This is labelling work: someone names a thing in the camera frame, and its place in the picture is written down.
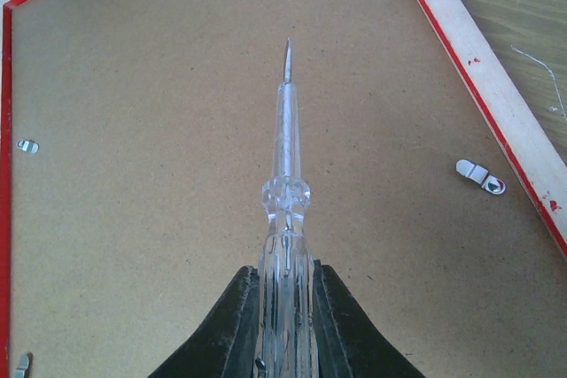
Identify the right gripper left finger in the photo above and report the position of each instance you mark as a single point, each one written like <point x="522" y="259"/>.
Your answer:
<point x="224" y="343"/>

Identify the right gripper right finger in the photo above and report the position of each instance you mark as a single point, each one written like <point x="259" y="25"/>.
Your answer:
<point x="348" y="343"/>

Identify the red photo frame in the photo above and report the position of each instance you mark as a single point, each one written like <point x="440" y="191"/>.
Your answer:
<point x="155" y="123"/>

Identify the metal frame retaining clip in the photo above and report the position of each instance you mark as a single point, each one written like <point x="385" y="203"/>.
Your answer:
<point x="481" y="176"/>

